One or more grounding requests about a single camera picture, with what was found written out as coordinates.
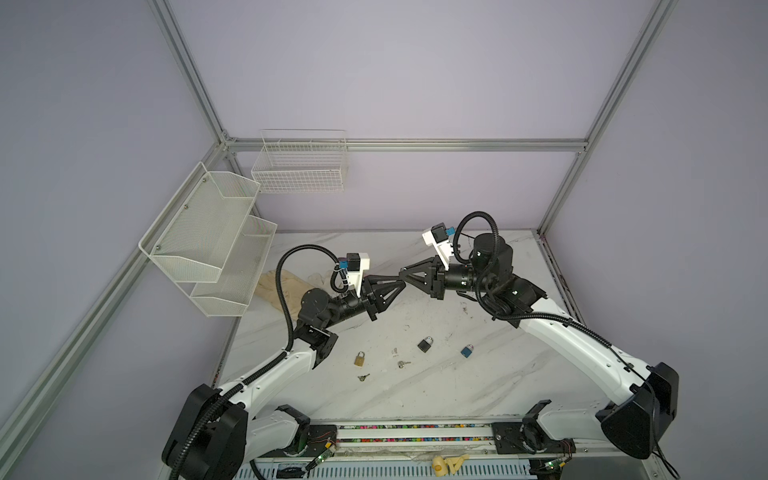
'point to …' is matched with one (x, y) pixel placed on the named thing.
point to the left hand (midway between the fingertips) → (403, 283)
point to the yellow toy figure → (440, 465)
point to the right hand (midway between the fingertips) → (401, 274)
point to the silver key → (401, 364)
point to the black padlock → (424, 346)
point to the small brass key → (362, 378)
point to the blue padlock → (467, 350)
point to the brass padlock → (359, 359)
